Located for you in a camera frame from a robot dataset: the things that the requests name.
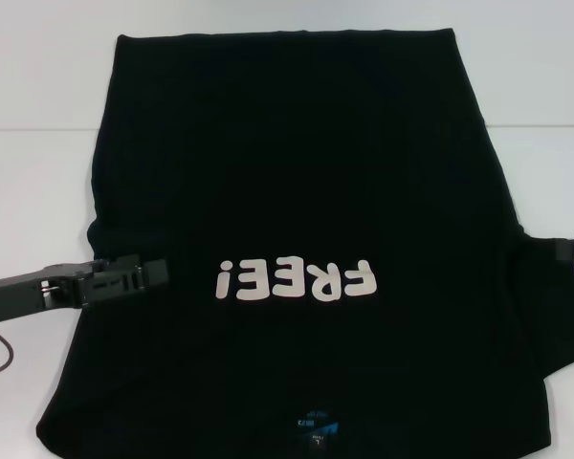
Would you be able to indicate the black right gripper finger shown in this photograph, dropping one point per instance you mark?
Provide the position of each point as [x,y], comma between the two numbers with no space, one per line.
[567,249]

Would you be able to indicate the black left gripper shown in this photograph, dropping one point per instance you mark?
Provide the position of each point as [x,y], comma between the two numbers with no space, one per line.
[19,296]

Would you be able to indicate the black shirt with white print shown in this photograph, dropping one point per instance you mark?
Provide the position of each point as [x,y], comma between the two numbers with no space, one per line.
[287,167]

